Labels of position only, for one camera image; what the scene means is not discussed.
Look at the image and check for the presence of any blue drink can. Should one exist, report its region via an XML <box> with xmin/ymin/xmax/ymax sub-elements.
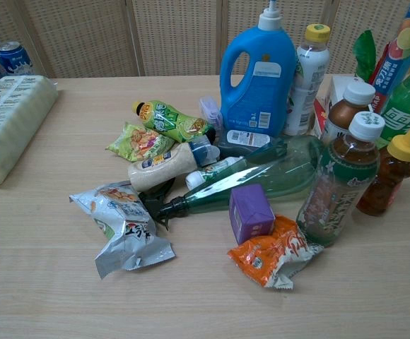
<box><xmin>0</xmin><ymin>41</ymin><xmax>35</xmax><ymax>76</ymax></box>

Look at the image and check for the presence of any green artificial leaf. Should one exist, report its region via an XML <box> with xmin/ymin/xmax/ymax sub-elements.
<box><xmin>353</xmin><ymin>29</ymin><xmax>385</xmax><ymax>83</ymax></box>

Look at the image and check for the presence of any white drink bottle yellow cap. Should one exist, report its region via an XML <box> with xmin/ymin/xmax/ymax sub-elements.
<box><xmin>284</xmin><ymin>23</ymin><xmax>332</xmax><ymax>137</ymax></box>

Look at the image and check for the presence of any green lime drink bottle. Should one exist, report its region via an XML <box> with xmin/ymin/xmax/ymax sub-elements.
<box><xmin>131</xmin><ymin>100</ymin><xmax>217</xmax><ymax>144</ymax></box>

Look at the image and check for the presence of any purple small carton box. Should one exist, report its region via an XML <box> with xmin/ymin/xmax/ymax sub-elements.
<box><xmin>228</xmin><ymin>183</ymin><xmax>276</xmax><ymax>246</ymax></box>

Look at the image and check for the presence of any white silver snack bag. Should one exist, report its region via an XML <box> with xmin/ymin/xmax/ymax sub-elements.
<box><xmin>69</xmin><ymin>180</ymin><xmax>177</xmax><ymax>280</ymax></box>

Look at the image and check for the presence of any woven folding screen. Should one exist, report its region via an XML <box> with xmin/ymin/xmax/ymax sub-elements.
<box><xmin>0</xmin><ymin>0</ymin><xmax>410</xmax><ymax>79</ymax></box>

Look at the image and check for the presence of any purple clear plastic box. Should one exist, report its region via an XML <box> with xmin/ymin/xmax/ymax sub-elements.
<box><xmin>199</xmin><ymin>95</ymin><xmax>224</xmax><ymax>129</ymax></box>

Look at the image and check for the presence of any blue detergent jug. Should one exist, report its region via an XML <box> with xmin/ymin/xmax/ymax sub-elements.
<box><xmin>220</xmin><ymin>0</ymin><xmax>298</xmax><ymax>138</ymax></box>

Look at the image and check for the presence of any beige sauce squeeze bottle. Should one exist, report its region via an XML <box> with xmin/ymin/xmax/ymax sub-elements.
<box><xmin>127</xmin><ymin>135</ymin><xmax>221</xmax><ymax>193</ymax></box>

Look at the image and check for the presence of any orange snack packet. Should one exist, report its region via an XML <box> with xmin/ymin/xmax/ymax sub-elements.
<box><xmin>226</xmin><ymin>215</ymin><xmax>324</xmax><ymax>290</ymax></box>

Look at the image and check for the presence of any cling wrap box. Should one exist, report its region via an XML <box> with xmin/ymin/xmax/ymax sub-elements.
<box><xmin>368</xmin><ymin>0</ymin><xmax>410</xmax><ymax>114</ymax></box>

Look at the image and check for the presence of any brown tea bottle white cap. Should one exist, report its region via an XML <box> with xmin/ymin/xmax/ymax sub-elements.
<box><xmin>322</xmin><ymin>81</ymin><xmax>377</xmax><ymax>145</ymax></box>

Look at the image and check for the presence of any white red carton box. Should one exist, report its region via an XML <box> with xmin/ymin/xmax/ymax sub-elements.
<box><xmin>312</xmin><ymin>74</ymin><xmax>367</xmax><ymax>141</ymax></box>

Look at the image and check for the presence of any dark pouch with barcode label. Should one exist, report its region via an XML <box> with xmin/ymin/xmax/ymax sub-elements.
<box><xmin>214</xmin><ymin>128</ymin><xmax>288</xmax><ymax>159</ymax></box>

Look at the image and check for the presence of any green spray bottle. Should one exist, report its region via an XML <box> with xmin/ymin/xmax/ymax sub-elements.
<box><xmin>139</xmin><ymin>136</ymin><xmax>326</xmax><ymax>232</ymax></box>

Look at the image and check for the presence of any honey bottle yellow cap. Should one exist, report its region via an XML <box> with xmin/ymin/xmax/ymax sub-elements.
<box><xmin>356</xmin><ymin>124</ymin><xmax>410</xmax><ymax>217</ymax></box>

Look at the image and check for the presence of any pack of white paper cups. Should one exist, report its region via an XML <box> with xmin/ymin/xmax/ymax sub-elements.
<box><xmin>0</xmin><ymin>74</ymin><xmax>59</xmax><ymax>186</ymax></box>

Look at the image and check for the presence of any green snack packet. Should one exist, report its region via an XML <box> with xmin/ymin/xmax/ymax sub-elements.
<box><xmin>105</xmin><ymin>121</ymin><xmax>176</xmax><ymax>163</ymax></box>

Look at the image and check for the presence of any green tea bottle white cap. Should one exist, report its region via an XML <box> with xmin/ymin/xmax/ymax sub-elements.
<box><xmin>295</xmin><ymin>111</ymin><xmax>385</xmax><ymax>249</ymax></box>

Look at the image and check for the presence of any large green soda bottle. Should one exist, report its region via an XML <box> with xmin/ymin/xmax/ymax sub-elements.
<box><xmin>376</xmin><ymin>49</ymin><xmax>410</xmax><ymax>149</ymax></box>

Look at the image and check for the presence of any small white cap tube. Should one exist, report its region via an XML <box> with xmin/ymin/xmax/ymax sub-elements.
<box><xmin>184</xmin><ymin>156</ymin><xmax>247</xmax><ymax>190</ymax></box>

